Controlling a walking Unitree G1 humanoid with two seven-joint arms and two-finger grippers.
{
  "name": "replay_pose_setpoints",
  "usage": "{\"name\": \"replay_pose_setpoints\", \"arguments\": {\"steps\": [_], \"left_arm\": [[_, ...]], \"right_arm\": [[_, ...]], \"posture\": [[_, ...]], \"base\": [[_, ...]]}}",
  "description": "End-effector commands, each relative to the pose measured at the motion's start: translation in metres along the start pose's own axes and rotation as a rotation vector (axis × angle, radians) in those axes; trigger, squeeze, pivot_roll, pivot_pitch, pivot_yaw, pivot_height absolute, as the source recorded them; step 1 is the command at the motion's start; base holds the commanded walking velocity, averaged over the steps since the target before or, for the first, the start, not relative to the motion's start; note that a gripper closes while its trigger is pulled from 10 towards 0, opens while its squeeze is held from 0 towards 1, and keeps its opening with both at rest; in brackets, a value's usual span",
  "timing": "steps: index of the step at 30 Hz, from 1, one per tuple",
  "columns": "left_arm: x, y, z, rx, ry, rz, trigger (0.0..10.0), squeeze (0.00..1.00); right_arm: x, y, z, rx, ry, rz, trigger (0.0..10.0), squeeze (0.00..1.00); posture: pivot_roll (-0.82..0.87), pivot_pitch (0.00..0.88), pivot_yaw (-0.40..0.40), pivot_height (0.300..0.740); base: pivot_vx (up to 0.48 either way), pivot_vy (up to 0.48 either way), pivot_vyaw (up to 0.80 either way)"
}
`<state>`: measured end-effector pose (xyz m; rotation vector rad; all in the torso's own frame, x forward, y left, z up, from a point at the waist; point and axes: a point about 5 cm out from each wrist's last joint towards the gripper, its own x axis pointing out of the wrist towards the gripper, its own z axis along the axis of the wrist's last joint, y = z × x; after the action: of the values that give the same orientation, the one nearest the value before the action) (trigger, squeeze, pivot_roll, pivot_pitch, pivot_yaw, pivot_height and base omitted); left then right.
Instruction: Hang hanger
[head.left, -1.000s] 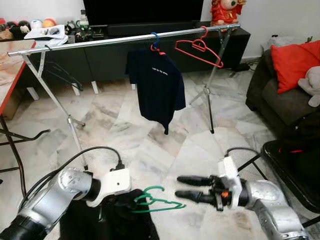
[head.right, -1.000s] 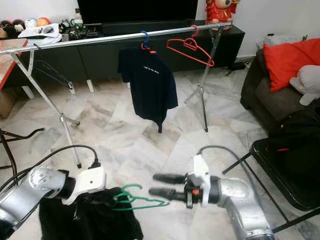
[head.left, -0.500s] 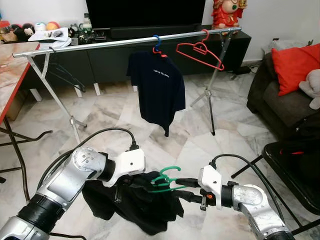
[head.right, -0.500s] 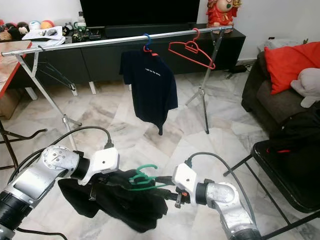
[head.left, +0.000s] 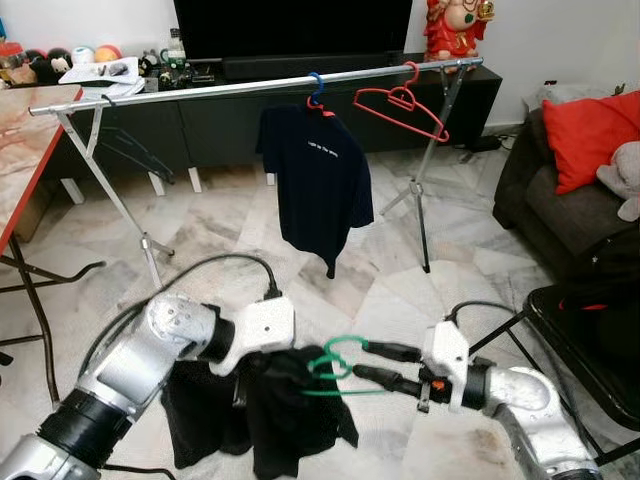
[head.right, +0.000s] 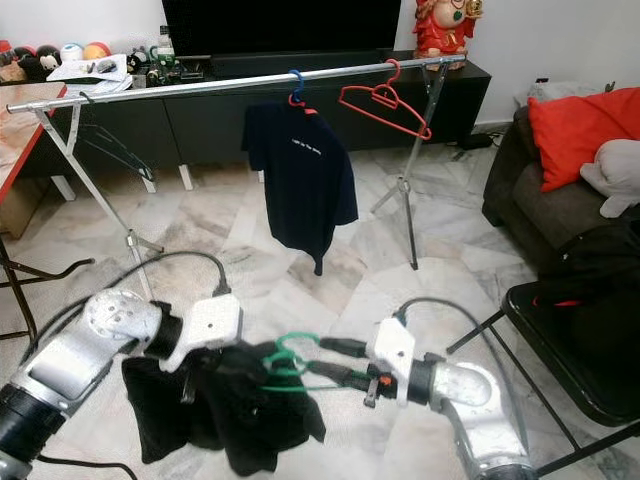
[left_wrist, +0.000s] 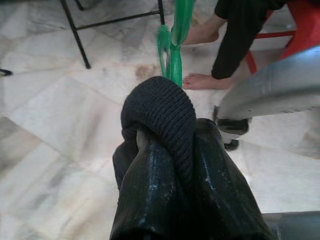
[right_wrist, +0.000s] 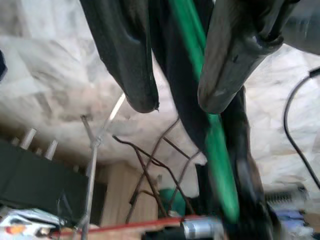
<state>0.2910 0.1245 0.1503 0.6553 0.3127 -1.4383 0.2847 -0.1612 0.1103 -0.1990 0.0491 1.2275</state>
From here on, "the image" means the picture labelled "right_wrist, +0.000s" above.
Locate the green plastic hanger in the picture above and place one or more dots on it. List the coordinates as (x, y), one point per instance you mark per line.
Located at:
(220, 162)

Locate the silver metal clothes rack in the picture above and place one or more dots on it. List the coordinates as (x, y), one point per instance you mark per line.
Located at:
(92, 162)

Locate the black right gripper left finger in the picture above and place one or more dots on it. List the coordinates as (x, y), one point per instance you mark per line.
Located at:
(125, 50)

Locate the black garment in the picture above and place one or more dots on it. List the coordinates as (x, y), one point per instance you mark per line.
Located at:
(175, 62)

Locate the black TV cabinet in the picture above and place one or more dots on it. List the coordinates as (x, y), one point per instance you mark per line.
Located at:
(30, 180)

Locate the light wooden cabinet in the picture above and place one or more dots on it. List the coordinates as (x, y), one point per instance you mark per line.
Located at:
(120, 190)

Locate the marble top folding table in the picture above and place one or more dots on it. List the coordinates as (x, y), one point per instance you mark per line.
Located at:
(125, 226)

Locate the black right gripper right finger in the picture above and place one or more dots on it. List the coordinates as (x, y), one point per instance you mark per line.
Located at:
(225, 62)

